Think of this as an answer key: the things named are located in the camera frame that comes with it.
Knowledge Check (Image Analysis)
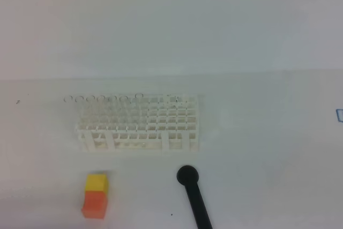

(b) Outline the clear glass test tube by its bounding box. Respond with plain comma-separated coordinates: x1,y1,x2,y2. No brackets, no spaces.
120,95,133,130

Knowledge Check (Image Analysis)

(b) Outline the white plastic test tube rack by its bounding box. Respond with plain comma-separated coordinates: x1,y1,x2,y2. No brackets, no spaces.
74,93,199,152

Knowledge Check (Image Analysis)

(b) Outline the black round-headed stand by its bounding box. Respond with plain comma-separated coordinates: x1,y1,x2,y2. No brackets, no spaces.
176,165,213,229

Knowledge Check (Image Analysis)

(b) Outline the yellow cube block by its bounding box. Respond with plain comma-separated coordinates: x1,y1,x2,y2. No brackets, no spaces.
85,174,109,194

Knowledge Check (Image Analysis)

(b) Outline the orange cube block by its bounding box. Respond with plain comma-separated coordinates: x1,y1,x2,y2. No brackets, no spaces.
81,191,108,219

